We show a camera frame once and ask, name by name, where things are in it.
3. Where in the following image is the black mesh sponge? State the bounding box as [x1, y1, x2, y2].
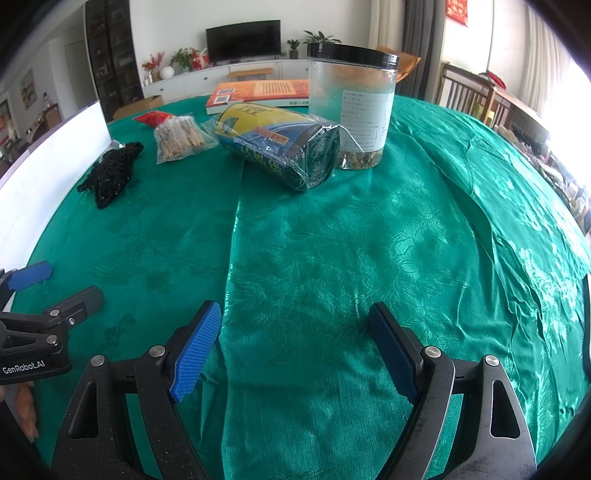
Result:
[76, 142, 144, 209]

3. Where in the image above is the left hand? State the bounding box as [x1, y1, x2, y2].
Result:
[0, 381, 39, 442]

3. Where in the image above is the white cardboard box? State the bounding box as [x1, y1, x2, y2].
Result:
[1, 102, 111, 270]

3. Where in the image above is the green satin tablecloth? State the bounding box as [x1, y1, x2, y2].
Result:
[14, 97, 590, 479]

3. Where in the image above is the brown cardboard carton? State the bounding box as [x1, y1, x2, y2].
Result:
[112, 95, 163, 120]

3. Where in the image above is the black display cabinet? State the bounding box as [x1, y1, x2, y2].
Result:
[83, 0, 143, 123]

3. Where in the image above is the white tv cabinet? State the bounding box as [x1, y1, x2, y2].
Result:
[142, 59, 308, 104]

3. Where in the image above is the red flower vase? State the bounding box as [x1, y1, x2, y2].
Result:
[141, 51, 164, 84]

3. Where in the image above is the orange book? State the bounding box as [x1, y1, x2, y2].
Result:
[206, 80, 310, 115]

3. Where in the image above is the yellow blue wrapped roll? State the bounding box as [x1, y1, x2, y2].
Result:
[214, 103, 341, 192]

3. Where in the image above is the small wooden bench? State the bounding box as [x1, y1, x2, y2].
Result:
[228, 68, 274, 82]

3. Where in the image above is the black television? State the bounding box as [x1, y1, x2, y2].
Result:
[205, 20, 281, 63]

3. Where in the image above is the clear jar black lid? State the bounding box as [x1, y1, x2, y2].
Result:
[308, 42, 399, 170]

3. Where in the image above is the green potted plant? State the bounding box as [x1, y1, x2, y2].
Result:
[304, 30, 342, 45]

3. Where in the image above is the dark wooden chair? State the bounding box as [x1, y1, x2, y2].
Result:
[436, 63, 549, 143]

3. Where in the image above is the orange lounge chair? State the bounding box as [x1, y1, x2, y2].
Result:
[378, 46, 421, 83]

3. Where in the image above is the red handled brush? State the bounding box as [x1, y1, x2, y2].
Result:
[133, 110, 218, 165]

